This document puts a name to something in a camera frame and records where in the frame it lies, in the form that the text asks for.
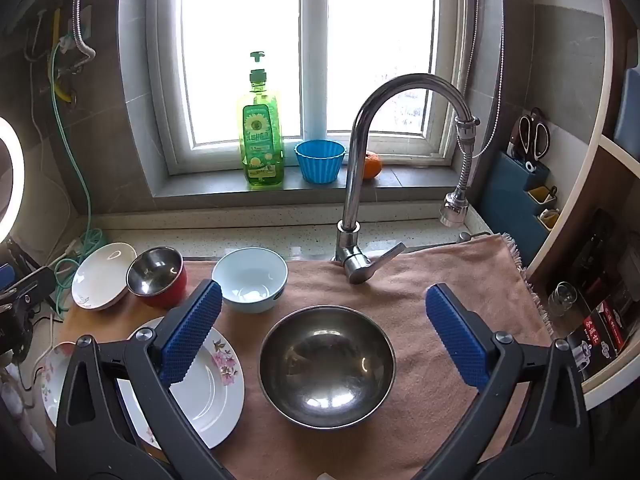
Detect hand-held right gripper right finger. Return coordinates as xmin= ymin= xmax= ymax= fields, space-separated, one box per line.
xmin=415 ymin=282 xmax=593 ymax=480

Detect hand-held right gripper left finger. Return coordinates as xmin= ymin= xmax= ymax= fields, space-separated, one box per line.
xmin=55 ymin=279 xmax=236 ymax=480

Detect white plate pink flower print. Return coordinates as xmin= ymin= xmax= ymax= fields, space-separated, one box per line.
xmin=116 ymin=316 xmax=246 ymax=450
xmin=40 ymin=342 xmax=76 ymax=428

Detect white plate grey leaf print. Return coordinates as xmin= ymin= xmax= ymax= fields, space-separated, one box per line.
xmin=71 ymin=242 xmax=138 ymax=311

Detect red steel bowl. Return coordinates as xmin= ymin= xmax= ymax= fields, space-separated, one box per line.
xmin=126 ymin=246 xmax=188 ymax=310

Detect light blue ceramic bowl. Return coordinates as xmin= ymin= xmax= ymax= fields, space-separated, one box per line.
xmin=211 ymin=246 xmax=289 ymax=314

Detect large stainless steel bowl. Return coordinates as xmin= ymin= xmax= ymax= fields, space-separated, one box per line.
xmin=258 ymin=306 xmax=397 ymax=430

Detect person's left hand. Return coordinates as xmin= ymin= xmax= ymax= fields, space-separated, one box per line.
xmin=0 ymin=365 xmax=46 ymax=456

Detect pink towel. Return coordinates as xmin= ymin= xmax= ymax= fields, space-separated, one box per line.
xmin=59 ymin=232 xmax=553 ymax=480

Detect clear drinking glass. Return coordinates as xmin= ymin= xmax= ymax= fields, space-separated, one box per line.
xmin=547 ymin=282 xmax=578 ymax=318

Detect flexible faucet sprayer extension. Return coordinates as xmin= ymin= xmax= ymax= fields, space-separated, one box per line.
xmin=439 ymin=115 xmax=482 ymax=227

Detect red black printed box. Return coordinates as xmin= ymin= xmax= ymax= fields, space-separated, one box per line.
xmin=567 ymin=300 xmax=638 ymax=378

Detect dark blue knife holder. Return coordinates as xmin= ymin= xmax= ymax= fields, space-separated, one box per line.
xmin=481 ymin=150 xmax=561 ymax=261

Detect beige wooden shelf unit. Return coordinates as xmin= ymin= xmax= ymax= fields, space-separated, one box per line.
xmin=525 ymin=0 xmax=640 ymax=411

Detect orange tangerine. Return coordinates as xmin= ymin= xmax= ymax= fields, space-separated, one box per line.
xmin=361 ymin=150 xmax=383 ymax=180

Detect chrome faucet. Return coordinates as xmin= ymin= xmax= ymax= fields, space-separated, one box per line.
xmin=334 ymin=73 xmax=473 ymax=286

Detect green dish soap bottle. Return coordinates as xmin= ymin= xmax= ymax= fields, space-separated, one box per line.
xmin=236 ymin=51 xmax=286 ymax=192

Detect blue fluted silicone cup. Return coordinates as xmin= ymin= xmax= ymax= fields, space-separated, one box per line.
xmin=294 ymin=140 xmax=347 ymax=183

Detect teal hose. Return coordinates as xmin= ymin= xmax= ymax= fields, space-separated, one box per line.
xmin=47 ymin=45 xmax=108 ymax=318

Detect white ring light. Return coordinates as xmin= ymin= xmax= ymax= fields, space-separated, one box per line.
xmin=0 ymin=116 xmax=26 ymax=243

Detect black handled scissors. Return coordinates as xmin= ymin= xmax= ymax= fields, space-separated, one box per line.
xmin=515 ymin=107 xmax=551 ymax=166

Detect yellow gas hose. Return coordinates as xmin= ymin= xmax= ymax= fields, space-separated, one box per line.
xmin=51 ymin=7 xmax=74 ymax=103

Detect metal corrugated hose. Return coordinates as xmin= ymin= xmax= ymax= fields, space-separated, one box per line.
xmin=71 ymin=0 xmax=97 ymax=68

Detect white window frame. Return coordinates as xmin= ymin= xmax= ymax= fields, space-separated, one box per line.
xmin=150 ymin=0 xmax=471 ymax=176

